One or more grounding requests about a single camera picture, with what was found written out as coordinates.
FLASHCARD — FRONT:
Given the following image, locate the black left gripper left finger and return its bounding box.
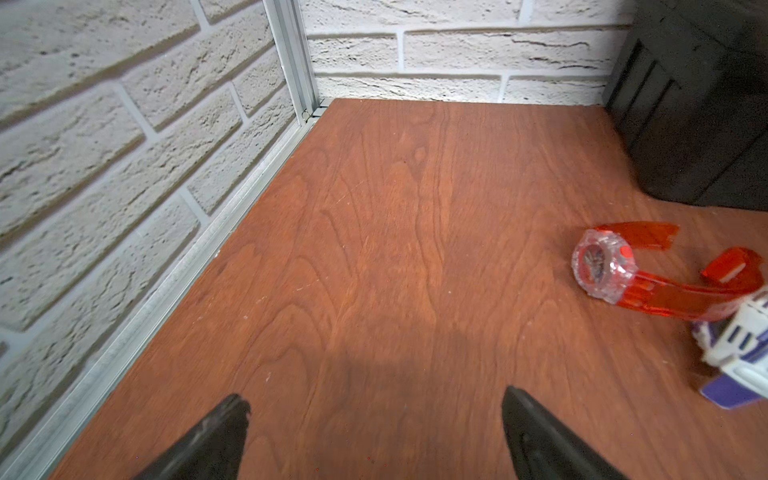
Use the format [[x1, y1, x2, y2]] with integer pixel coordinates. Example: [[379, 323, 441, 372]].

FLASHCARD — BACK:
[[134, 394, 251, 479]]

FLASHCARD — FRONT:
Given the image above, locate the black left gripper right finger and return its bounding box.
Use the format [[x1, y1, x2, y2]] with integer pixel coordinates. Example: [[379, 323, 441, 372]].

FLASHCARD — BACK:
[[501, 386, 625, 480]]

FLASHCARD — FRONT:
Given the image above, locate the red translucent watch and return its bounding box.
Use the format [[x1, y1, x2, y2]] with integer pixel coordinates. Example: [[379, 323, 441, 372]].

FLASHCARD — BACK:
[[571, 221, 764, 322]]

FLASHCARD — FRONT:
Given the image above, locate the purple white toy watch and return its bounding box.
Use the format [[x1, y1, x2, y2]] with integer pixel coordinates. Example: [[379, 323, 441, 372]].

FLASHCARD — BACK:
[[692, 288, 767, 410]]

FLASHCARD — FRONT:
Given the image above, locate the black plastic toolbox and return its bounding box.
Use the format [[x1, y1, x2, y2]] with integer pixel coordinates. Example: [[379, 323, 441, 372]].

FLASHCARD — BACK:
[[603, 1, 767, 211]]

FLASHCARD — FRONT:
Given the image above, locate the aluminium floor rail left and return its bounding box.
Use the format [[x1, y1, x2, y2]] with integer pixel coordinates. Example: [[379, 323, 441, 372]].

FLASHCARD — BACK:
[[1, 116, 318, 479]]

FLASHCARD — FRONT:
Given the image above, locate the aluminium corner post left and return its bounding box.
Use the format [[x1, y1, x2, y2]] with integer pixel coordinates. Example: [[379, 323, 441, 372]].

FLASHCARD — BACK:
[[263, 0, 321, 122]]

